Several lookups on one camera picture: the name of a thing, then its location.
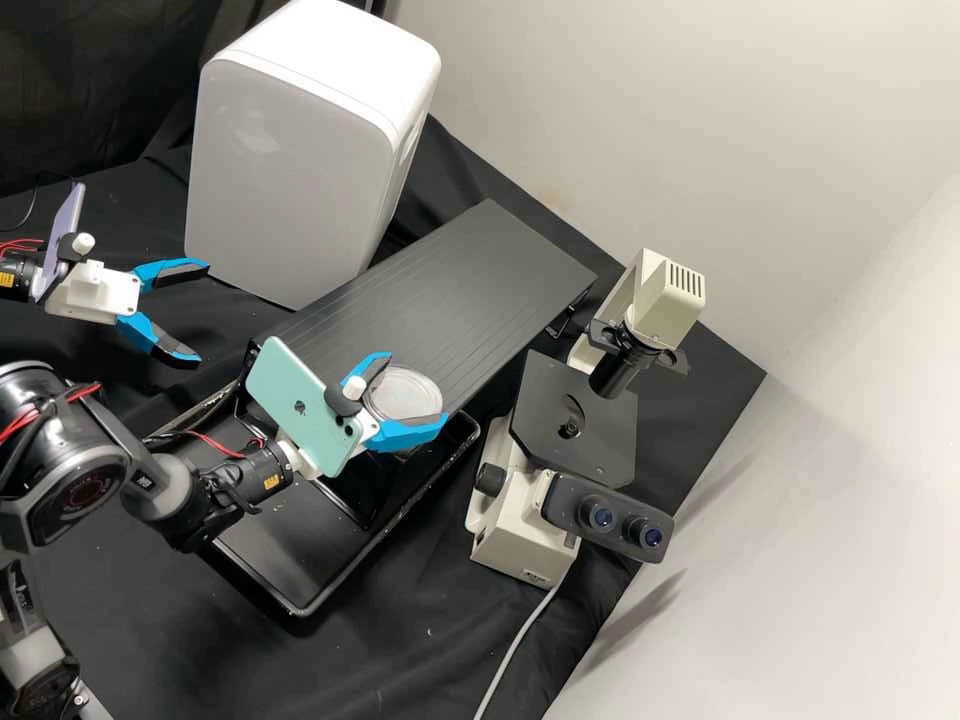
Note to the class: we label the white box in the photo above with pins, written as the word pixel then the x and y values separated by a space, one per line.
pixel 300 150

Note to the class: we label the right wrist camera phone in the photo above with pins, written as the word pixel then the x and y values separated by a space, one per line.
pixel 300 397

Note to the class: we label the left wrist camera phone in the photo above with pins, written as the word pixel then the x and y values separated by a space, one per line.
pixel 58 225

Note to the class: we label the cream microscope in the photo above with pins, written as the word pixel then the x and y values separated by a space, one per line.
pixel 525 517

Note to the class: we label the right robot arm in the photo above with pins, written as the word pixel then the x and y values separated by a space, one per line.
pixel 60 465

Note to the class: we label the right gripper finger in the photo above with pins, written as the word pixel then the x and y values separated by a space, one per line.
pixel 372 360
pixel 409 436

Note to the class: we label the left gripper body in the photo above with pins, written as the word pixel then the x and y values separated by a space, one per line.
pixel 97 294

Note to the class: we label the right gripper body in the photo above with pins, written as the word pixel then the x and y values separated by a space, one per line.
pixel 301 459

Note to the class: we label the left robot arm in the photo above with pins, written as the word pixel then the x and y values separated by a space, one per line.
pixel 19 279

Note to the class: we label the petri dish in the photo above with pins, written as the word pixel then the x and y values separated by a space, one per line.
pixel 409 394

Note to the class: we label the black tray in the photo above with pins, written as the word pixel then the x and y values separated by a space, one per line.
pixel 300 547

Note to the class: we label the wrist camera phone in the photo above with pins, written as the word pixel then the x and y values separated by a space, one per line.
pixel 300 397
pixel 58 225

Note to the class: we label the black platform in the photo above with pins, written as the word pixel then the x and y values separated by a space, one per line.
pixel 450 292

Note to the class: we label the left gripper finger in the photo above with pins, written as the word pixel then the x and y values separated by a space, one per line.
pixel 176 270
pixel 154 337

